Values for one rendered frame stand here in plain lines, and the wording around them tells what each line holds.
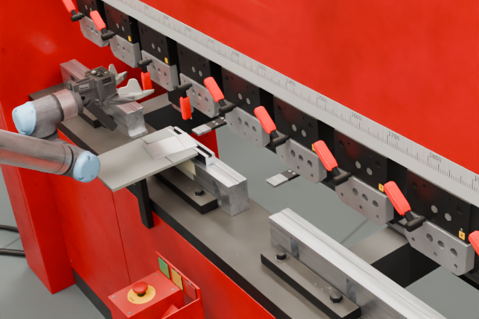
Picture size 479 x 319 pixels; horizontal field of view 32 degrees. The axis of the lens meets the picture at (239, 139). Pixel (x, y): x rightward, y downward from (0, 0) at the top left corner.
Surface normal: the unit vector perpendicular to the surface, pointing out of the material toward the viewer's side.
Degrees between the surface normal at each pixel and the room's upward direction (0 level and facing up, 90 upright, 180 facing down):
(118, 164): 0
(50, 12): 90
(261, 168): 0
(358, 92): 90
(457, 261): 90
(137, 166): 0
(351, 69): 90
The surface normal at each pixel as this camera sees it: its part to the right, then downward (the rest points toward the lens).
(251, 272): -0.09, -0.86
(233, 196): 0.58, 0.37
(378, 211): -0.81, 0.36
